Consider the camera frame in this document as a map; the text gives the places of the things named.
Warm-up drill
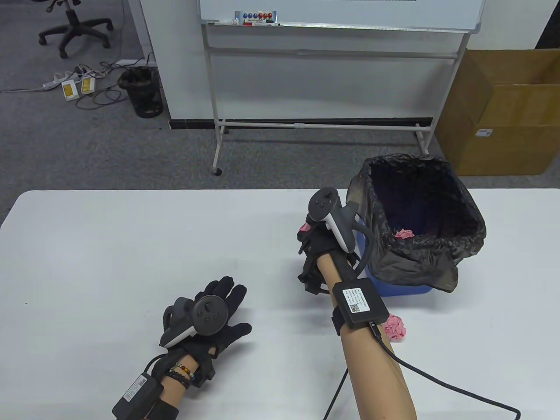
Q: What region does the person's right hand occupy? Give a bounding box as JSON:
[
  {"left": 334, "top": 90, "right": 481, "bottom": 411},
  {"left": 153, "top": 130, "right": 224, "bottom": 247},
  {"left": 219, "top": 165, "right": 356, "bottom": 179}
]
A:
[{"left": 298, "top": 224, "right": 340, "bottom": 296}]

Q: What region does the person's left hand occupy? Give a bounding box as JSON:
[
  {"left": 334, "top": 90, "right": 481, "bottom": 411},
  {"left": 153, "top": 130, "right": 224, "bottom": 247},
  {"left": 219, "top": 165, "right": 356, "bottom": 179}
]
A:
[{"left": 168, "top": 276, "right": 253, "bottom": 388}]

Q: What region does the blue recycling bin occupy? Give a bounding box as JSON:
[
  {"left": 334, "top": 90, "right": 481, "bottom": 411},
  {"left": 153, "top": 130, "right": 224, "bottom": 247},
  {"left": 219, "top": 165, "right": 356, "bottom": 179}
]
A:
[{"left": 357, "top": 227, "right": 433, "bottom": 298}]

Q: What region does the person's left forearm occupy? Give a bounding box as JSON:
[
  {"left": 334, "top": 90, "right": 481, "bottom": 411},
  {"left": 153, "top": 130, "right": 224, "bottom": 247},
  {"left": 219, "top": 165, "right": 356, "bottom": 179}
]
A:
[{"left": 160, "top": 365, "right": 197, "bottom": 414}]

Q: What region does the person's right forearm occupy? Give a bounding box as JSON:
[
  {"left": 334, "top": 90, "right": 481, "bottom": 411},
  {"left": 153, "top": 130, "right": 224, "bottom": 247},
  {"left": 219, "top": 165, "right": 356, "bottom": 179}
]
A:
[{"left": 316, "top": 254, "right": 417, "bottom": 420}]

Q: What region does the blue bin with black bag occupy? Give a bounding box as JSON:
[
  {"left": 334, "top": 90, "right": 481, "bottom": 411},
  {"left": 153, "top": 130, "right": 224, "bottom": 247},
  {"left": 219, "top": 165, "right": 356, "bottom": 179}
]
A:
[{"left": 346, "top": 154, "right": 487, "bottom": 293}]

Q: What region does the left grey handheld controller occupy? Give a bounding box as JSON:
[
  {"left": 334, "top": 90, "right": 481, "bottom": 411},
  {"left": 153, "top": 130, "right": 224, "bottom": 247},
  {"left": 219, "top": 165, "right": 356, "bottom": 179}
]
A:
[{"left": 160, "top": 295, "right": 229, "bottom": 348}]

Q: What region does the grey handheld controller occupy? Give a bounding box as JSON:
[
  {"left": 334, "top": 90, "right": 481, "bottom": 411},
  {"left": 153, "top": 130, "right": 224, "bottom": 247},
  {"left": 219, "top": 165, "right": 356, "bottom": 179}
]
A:
[
  {"left": 160, "top": 295, "right": 229, "bottom": 348},
  {"left": 308, "top": 188, "right": 373, "bottom": 280}
]

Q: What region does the right grey handheld controller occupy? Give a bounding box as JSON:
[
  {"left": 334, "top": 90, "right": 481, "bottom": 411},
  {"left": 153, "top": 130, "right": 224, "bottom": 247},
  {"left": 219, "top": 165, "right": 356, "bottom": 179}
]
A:
[{"left": 308, "top": 188, "right": 373, "bottom": 280}]

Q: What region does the black right wrist sensor box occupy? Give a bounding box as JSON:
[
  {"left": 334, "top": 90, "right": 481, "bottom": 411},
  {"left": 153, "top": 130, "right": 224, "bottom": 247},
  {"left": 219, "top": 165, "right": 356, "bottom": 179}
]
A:
[{"left": 331, "top": 280, "right": 390, "bottom": 329}]

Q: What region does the black wrist sensor box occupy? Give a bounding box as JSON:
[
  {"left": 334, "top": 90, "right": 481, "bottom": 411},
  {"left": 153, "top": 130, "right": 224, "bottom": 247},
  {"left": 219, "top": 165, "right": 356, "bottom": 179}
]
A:
[
  {"left": 112, "top": 373, "right": 163, "bottom": 420},
  {"left": 331, "top": 280, "right": 390, "bottom": 329}
]

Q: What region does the black left wrist sensor box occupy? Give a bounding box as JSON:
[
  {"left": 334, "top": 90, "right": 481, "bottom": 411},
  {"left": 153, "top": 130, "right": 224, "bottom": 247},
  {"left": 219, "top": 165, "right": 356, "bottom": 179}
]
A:
[{"left": 112, "top": 373, "right": 163, "bottom": 420}]

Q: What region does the black mesh wastebasket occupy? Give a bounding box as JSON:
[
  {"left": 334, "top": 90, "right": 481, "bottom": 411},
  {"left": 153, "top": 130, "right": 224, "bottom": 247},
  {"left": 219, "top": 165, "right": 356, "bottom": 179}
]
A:
[{"left": 117, "top": 66, "right": 165, "bottom": 119}]

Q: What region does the brown cardboard box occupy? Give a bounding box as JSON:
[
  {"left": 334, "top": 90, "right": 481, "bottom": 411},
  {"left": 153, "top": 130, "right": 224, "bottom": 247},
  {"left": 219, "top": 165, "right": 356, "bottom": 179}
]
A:
[{"left": 435, "top": 48, "right": 560, "bottom": 176}]

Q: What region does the whiteboard on metal stand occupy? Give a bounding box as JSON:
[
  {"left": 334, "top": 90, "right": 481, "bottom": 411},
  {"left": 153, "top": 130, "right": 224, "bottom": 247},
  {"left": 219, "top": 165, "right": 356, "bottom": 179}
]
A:
[{"left": 198, "top": 0, "right": 487, "bottom": 176}]

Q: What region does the pack of round magnets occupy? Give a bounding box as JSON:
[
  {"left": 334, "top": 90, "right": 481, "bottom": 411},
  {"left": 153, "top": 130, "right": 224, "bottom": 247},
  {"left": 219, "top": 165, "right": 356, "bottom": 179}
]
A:
[{"left": 234, "top": 10, "right": 278, "bottom": 23}]

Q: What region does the white power strip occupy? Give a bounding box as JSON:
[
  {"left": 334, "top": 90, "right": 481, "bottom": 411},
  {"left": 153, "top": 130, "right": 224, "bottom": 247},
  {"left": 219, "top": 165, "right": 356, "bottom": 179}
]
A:
[{"left": 42, "top": 72, "right": 68, "bottom": 91}]

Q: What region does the black office chair base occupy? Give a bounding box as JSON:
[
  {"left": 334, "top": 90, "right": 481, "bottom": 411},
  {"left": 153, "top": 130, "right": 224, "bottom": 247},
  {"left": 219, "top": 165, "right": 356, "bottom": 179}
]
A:
[{"left": 38, "top": 0, "right": 115, "bottom": 59}]

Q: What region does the black right wrist strap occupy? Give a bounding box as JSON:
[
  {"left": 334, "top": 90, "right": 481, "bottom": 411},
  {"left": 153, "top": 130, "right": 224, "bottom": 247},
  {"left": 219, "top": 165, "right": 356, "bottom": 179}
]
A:
[{"left": 331, "top": 306, "right": 348, "bottom": 336}]

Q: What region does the black wrist strap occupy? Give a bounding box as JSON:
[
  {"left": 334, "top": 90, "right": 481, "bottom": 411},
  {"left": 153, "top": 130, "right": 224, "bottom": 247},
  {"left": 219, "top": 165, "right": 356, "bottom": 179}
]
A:
[
  {"left": 149, "top": 396, "right": 180, "bottom": 420},
  {"left": 331, "top": 306, "right": 348, "bottom": 336}
]

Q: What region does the black bead bracelet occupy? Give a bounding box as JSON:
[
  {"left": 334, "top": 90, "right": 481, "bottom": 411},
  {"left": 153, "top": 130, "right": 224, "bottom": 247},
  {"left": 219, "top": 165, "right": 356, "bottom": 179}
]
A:
[{"left": 166, "top": 370, "right": 192, "bottom": 390}]

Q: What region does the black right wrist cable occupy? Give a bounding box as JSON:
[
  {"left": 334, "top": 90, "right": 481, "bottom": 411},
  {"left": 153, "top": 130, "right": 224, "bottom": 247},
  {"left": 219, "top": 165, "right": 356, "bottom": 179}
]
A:
[{"left": 323, "top": 322, "right": 521, "bottom": 420}]

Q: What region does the black left wrist strap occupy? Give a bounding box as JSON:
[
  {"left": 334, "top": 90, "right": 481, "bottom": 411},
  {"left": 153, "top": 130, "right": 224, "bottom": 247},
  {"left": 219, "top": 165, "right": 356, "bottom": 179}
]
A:
[{"left": 149, "top": 396, "right": 180, "bottom": 420}]

